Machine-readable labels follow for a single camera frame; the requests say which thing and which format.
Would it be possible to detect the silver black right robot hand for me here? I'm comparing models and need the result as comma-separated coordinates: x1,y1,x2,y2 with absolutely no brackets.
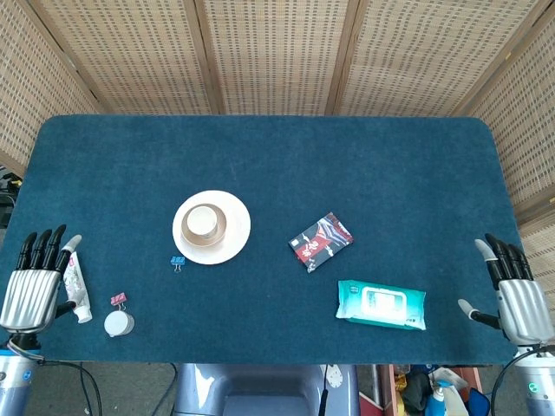
457,233,555,346

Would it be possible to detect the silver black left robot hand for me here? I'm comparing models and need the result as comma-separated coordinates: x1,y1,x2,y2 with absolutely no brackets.
0,224,83,335

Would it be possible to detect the beige bowl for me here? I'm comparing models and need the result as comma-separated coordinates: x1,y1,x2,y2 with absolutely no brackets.
180,203,228,248

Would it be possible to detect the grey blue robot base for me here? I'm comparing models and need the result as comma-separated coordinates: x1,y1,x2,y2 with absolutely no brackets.
173,362,361,416

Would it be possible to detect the small white round lid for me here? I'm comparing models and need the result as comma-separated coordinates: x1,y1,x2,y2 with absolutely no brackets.
103,310,135,338

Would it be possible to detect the large round white plate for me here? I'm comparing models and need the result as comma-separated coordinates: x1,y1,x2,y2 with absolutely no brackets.
172,189,252,266

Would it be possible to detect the white printed toothpaste tube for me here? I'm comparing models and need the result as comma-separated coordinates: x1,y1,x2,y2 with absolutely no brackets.
62,252,94,323

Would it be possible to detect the blue white spray bottle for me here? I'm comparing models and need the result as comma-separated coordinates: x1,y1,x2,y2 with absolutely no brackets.
424,380,448,416

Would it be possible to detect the red storage crate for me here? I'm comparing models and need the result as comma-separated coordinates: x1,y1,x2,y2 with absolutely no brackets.
375,363,483,416

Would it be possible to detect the metal table leg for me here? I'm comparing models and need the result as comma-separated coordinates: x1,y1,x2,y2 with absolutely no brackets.
371,364,383,409

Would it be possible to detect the green wet wipes pack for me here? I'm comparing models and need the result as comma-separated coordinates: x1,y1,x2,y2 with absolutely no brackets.
335,279,428,331

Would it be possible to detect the woven folding screen panel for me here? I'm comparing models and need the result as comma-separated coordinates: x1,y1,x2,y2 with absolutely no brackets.
28,0,225,116
454,0,555,300
0,0,103,177
194,0,362,116
332,0,545,118

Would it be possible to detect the black red patterned box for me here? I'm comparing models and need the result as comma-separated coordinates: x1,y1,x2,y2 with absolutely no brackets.
288,211,355,275

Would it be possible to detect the dark blue table cloth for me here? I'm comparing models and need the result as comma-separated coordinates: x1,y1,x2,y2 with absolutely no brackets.
0,114,524,364

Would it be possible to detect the black cable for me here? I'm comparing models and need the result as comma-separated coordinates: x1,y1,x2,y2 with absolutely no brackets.
149,362,179,416
489,345,543,416
38,358,104,416

